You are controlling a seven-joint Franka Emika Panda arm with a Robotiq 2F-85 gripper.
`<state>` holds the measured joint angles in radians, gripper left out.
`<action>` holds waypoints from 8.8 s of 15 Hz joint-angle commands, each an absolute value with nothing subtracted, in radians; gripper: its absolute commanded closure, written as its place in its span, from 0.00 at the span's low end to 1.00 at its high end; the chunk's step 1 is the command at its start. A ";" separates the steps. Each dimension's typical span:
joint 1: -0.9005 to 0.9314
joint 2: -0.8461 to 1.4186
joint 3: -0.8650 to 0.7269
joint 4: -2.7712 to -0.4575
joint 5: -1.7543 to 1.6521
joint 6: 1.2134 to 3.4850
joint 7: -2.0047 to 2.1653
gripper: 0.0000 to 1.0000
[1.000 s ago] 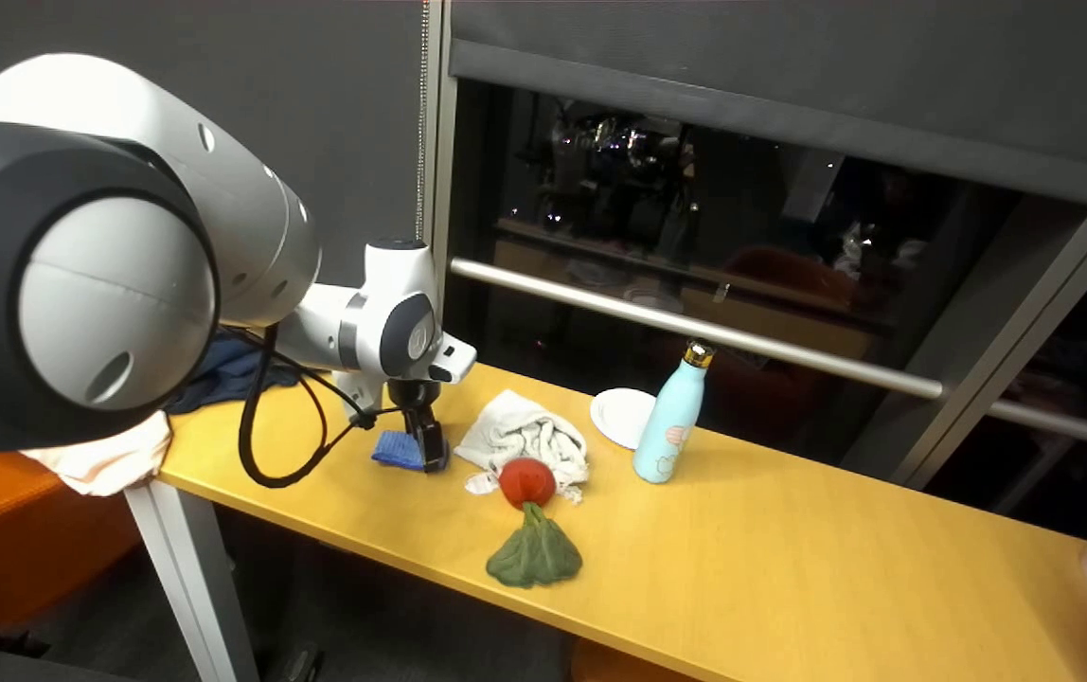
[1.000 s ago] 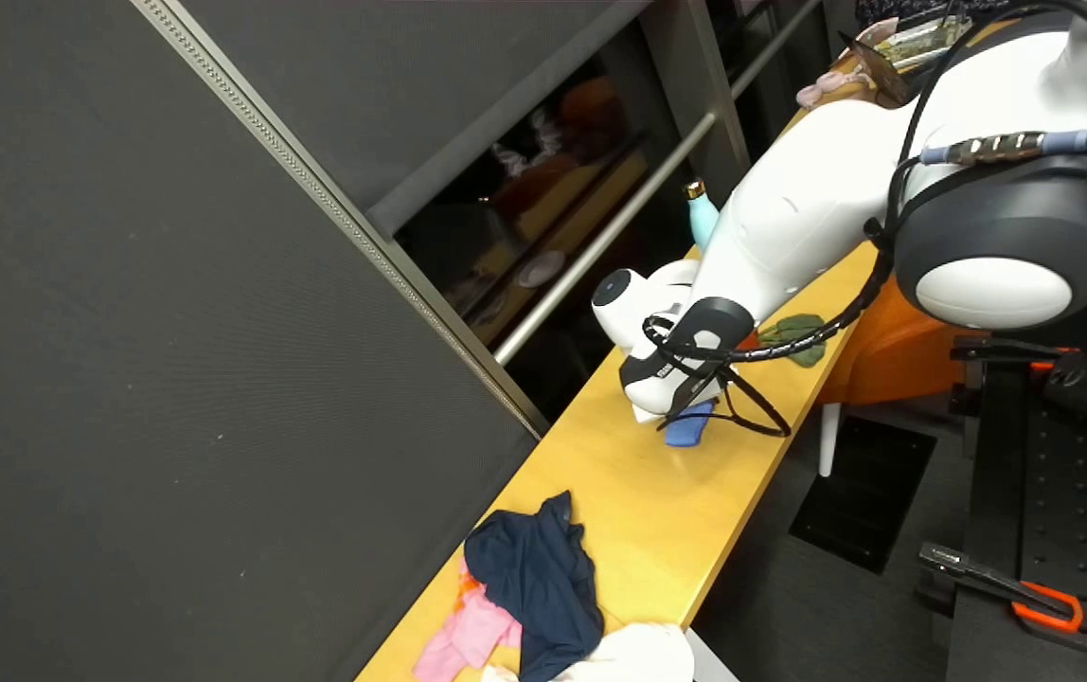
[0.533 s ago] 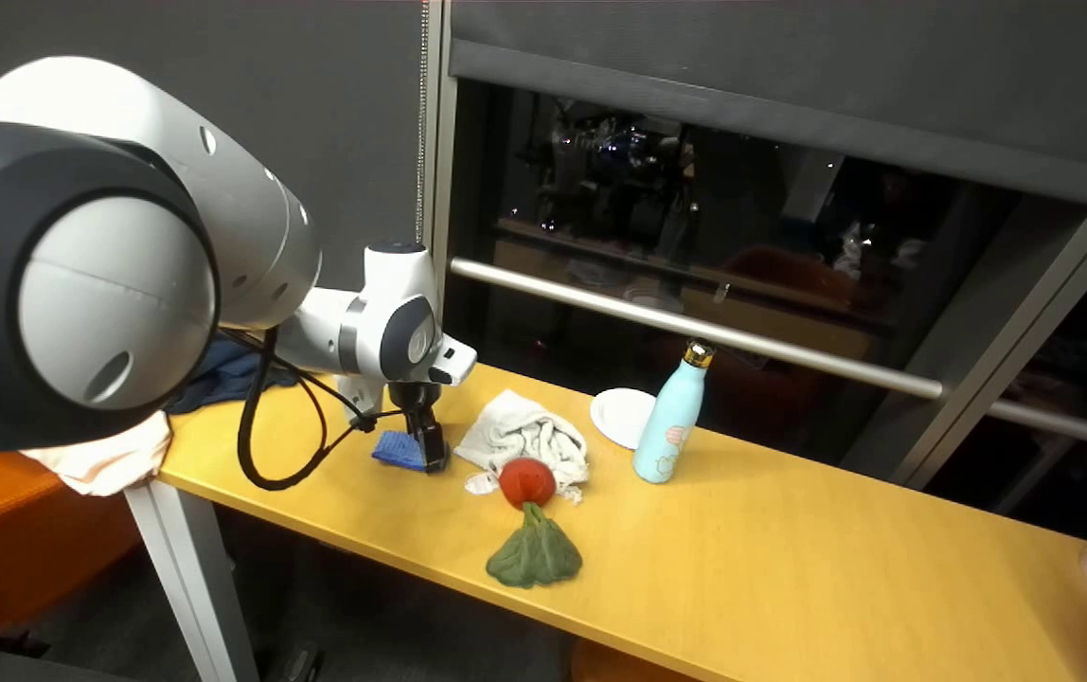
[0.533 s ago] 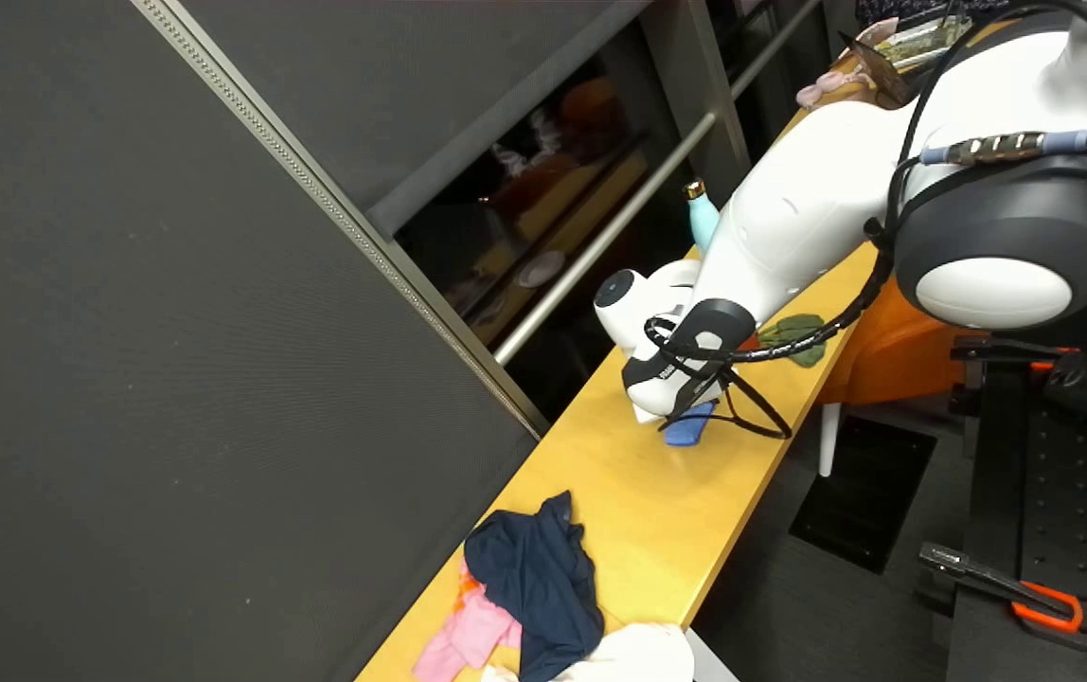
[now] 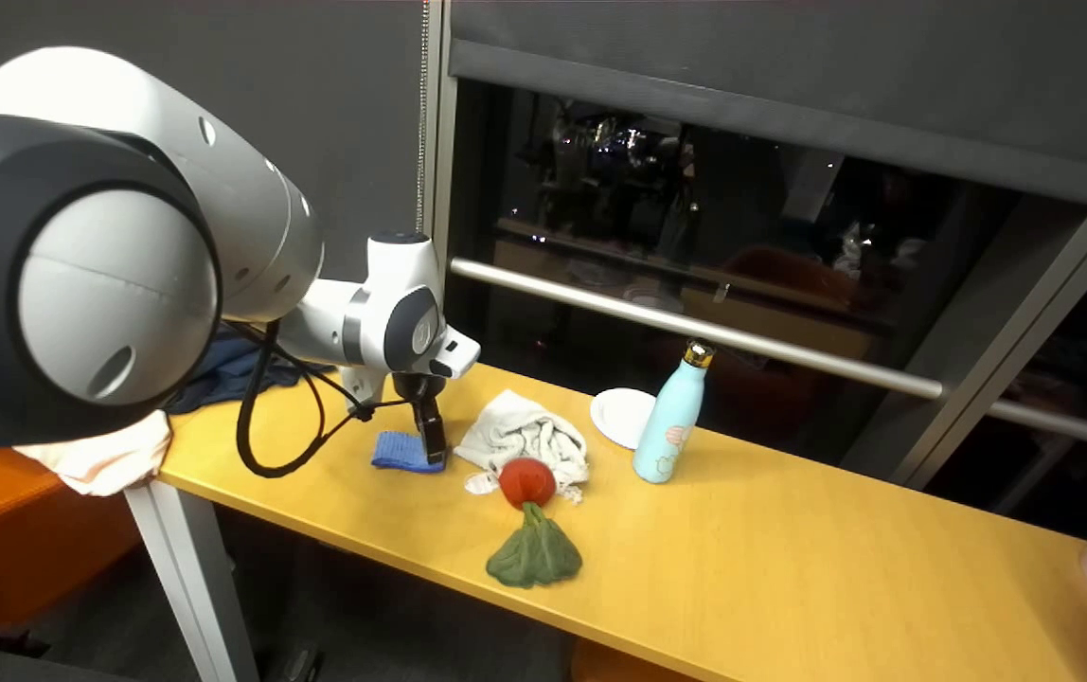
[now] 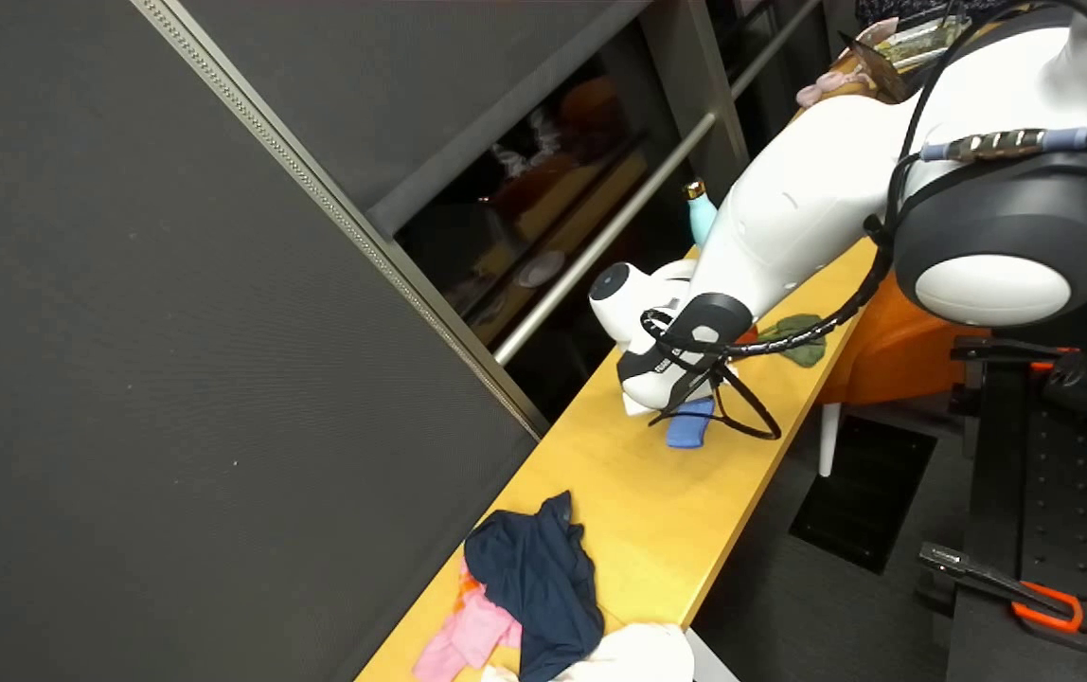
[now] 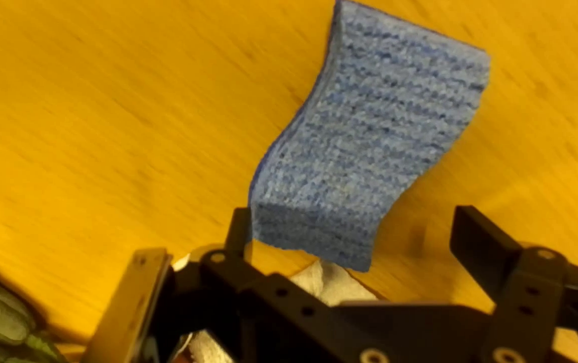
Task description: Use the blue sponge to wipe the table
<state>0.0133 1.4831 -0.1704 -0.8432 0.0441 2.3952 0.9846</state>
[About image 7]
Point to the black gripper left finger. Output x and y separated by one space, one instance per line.
268 302

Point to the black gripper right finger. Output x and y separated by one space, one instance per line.
522 302

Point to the blue knitted cloth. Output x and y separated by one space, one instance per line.
376 142

